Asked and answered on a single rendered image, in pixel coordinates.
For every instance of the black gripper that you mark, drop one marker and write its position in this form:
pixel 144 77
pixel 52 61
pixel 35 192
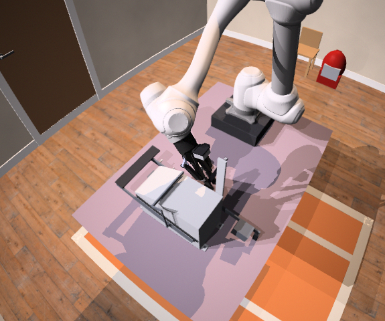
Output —
pixel 184 147

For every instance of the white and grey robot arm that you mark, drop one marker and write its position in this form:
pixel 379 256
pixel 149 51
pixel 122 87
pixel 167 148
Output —
pixel 173 109

